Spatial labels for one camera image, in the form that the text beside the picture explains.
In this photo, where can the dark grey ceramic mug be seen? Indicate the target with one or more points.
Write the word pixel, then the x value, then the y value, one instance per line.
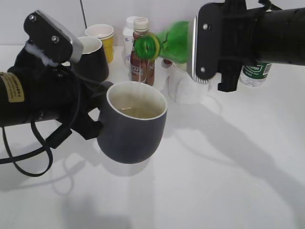
pixel 133 116

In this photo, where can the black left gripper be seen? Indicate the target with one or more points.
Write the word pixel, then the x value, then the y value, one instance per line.
pixel 39 89

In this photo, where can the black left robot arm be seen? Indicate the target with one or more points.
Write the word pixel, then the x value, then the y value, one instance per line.
pixel 37 88

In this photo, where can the white ceramic mug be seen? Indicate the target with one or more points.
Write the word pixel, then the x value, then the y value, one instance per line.
pixel 182 89

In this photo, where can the dark red ceramic mug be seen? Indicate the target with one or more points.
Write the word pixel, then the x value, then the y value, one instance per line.
pixel 166 63

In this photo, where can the yellow paper cup stack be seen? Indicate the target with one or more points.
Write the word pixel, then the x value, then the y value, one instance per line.
pixel 105 33

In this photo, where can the green plastic soda bottle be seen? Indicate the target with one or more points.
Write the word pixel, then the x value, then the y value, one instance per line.
pixel 171 44

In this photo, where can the clear water bottle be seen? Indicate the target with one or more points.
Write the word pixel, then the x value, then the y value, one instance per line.
pixel 255 76

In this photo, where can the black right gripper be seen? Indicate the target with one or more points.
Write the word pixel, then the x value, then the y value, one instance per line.
pixel 237 25

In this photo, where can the black ceramic mug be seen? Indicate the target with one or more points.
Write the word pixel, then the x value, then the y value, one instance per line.
pixel 92 66

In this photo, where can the white plastic bottle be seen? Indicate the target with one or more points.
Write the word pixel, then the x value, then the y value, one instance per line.
pixel 128 40

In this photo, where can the brown Nescafe coffee bottle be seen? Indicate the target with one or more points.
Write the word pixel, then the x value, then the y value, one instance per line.
pixel 141 70

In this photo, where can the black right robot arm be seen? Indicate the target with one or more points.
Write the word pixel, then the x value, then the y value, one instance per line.
pixel 252 40

